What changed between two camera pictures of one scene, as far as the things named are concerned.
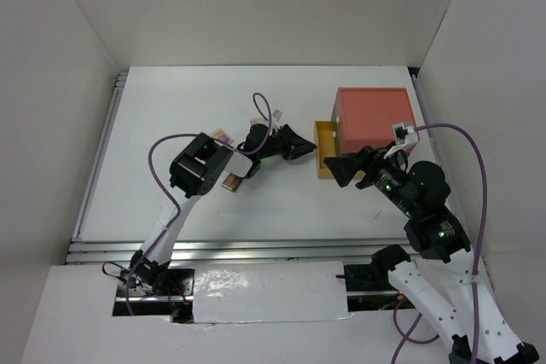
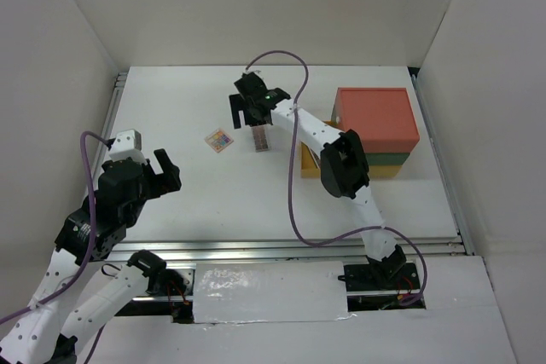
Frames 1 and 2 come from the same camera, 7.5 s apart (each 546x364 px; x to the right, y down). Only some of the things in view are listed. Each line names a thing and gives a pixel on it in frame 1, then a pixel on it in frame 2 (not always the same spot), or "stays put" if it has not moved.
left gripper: (293, 144) -> (170, 178)
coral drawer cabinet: (364, 117) stays put
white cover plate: (269, 291) stays put
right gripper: (365, 158) -> (239, 103)
